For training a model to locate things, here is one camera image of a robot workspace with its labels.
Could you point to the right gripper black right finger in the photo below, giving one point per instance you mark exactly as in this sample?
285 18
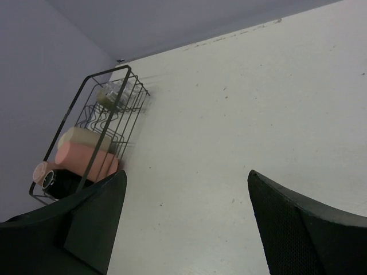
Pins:
303 236

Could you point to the tall salmon pink cup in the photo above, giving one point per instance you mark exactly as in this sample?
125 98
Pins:
76 157

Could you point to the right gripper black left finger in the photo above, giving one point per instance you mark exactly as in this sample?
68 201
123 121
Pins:
74 235

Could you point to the pink mug with handle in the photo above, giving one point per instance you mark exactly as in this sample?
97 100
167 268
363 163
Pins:
41 170

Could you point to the black wire dish rack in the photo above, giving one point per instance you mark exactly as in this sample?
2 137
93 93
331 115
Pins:
116 127

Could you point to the clear glass cup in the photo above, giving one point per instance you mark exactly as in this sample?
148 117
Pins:
130 92
112 88

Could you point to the black mug cream inside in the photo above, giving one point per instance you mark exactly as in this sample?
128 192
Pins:
60 183

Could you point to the beige cup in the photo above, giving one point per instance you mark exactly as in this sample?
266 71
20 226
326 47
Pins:
81 136

